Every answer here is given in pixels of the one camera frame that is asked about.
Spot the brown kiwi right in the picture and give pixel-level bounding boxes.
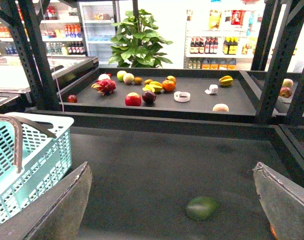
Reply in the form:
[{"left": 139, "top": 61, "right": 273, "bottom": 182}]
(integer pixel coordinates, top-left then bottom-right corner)
[{"left": 144, "top": 79, "right": 153, "bottom": 85}]

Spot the red apple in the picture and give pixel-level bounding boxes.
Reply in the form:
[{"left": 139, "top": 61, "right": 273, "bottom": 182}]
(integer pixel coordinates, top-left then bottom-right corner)
[{"left": 125, "top": 92, "right": 142, "bottom": 107}]

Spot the pale peach front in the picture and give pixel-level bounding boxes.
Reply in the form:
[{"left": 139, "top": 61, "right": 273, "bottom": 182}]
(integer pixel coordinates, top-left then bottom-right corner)
[{"left": 212, "top": 103, "right": 229, "bottom": 112}]

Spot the yellow star fruit right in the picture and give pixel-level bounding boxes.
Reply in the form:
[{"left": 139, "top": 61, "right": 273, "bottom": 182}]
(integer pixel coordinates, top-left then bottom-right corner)
[{"left": 219, "top": 75, "right": 234, "bottom": 87}]

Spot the yellow star fruit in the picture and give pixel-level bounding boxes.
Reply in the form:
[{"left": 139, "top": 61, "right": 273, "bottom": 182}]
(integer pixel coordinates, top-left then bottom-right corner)
[
  {"left": 142, "top": 81, "right": 163, "bottom": 93},
  {"left": 219, "top": 75, "right": 234, "bottom": 87}
]

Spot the small red fruit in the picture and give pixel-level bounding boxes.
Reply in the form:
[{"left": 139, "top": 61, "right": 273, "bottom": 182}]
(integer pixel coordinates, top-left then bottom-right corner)
[{"left": 66, "top": 94, "right": 78, "bottom": 103}]

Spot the red apple side tray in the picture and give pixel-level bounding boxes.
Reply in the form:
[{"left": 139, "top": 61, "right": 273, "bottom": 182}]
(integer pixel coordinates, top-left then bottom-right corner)
[{"left": 279, "top": 86, "right": 292, "bottom": 98}]

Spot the clear tape ring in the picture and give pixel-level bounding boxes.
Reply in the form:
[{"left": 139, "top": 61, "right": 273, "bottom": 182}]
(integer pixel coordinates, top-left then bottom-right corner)
[{"left": 173, "top": 91, "right": 191, "bottom": 103}]

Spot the red green mango back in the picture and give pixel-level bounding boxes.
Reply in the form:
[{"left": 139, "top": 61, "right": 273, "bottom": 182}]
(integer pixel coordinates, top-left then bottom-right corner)
[{"left": 166, "top": 75, "right": 176, "bottom": 84}]

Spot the chest freezer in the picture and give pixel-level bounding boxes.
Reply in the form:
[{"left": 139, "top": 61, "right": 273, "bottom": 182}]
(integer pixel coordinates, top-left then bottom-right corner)
[{"left": 0, "top": 55, "right": 100, "bottom": 94}]

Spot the yellow star fruit centre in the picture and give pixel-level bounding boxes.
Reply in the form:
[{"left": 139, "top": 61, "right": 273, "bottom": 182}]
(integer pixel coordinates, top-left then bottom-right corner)
[{"left": 142, "top": 81, "right": 163, "bottom": 93}]

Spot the brown kiwi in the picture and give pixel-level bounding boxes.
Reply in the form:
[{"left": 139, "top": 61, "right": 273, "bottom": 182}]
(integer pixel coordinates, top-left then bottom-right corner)
[
  {"left": 133, "top": 77, "right": 143, "bottom": 85},
  {"left": 144, "top": 79, "right": 153, "bottom": 85}
]

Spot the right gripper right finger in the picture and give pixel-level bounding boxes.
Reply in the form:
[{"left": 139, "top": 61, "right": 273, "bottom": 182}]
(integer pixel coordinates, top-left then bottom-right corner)
[{"left": 253, "top": 162, "right": 304, "bottom": 240}]

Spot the light blue plastic basket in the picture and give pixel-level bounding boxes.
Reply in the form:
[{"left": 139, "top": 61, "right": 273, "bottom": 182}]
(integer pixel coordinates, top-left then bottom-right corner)
[{"left": 0, "top": 112, "right": 74, "bottom": 225}]

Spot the white round fruit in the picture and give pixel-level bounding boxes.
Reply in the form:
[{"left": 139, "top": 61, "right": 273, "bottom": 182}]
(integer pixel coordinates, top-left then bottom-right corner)
[{"left": 98, "top": 73, "right": 111, "bottom": 81}]

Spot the dark purple plum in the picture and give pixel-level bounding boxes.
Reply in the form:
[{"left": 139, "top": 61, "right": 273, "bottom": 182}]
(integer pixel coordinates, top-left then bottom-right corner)
[{"left": 142, "top": 90, "right": 156, "bottom": 104}]

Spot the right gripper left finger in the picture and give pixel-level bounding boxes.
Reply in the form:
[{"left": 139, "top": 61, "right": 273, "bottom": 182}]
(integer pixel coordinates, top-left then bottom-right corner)
[{"left": 0, "top": 162, "right": 92, "bottom": 240}]

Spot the glass door fridge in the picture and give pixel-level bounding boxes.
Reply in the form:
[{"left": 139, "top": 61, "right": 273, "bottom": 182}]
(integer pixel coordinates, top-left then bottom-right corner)
[{"left": 78, "top": 0, "right": 119, "bottom": 67}]

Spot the green potted plant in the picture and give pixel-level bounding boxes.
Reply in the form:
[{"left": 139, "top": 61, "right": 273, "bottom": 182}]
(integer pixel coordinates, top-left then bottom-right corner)
[{"left": 109, "top": 9, "right": 173, "bottom": 68}]

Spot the orange persimmon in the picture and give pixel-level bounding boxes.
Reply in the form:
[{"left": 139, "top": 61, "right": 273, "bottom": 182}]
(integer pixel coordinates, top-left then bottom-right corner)
[{"left": 162, "top": 80, "right": 176, "bottom": 93}]

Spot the peach on side tray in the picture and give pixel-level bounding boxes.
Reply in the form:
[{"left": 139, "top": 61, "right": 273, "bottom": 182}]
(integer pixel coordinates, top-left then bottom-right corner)
[{"left": 282, "top": 78, "right": 293, "bottom": 88}]

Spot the pink dragon fruit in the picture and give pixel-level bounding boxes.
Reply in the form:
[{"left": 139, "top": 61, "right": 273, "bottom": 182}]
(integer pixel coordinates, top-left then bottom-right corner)
[{"left": 91, "top": 78, "right": 116, "bottom": 96}]

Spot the green apple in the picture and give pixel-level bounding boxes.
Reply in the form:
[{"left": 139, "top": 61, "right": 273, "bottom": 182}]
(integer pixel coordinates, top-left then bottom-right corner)
[{"left": 117, "top": 70, "right": 127, "bottom": 82}]

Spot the brown kiwi left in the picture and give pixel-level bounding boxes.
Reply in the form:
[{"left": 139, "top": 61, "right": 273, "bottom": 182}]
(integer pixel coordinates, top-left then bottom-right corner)
[{"left": 133, "top": 77, "right": 143, "bottom": 85}]

